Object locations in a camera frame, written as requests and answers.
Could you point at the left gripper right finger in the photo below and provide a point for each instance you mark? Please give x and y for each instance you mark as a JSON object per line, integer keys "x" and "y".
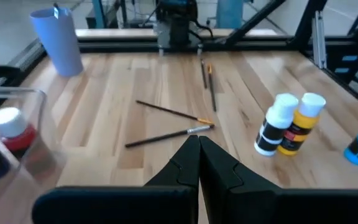
{"x": 222, "y": 174}

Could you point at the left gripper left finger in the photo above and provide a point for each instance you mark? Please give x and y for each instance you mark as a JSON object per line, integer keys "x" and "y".
{"x": 185, "y": 168}

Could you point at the black paintbrush silver ferrule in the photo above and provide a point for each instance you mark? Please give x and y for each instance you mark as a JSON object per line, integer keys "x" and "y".
{"x": 166, "y": 136}

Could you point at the small yellow paint bottle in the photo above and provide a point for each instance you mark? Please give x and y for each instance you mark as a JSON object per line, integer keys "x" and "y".
{"x": 300, "y": 130}

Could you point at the small red paint bottle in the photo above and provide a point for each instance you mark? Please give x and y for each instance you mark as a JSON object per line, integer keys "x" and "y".
{"x": 11, "y": 130}

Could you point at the thick black paintbrush script logo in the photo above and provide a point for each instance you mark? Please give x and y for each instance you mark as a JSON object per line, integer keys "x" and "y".
{"x": 56, "y": 6}

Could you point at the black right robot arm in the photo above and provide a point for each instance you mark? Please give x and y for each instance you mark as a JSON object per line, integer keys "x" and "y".
{"x": 176, "y": 21}

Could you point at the thin black paintbrush gold ferrule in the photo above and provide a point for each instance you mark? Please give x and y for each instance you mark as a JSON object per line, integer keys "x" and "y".
{"x": 172, "y": 112}

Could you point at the clear plastic bin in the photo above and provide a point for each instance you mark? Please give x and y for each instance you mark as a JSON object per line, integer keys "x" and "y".
{"x": 39, "y": 124}

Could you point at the blue cylinder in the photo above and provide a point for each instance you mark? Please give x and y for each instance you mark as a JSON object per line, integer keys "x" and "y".
{"x": 229, "y": 14}

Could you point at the blue metal stand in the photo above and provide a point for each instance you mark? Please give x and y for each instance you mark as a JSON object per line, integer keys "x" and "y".
{"x": 99, "y": 14}

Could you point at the purple plastic cup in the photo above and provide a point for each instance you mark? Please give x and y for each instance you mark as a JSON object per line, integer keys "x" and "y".
{"x": 57, "y": 43}

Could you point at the white bracket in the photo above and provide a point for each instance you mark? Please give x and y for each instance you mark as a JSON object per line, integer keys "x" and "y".
{"x": 319, "y": 40}

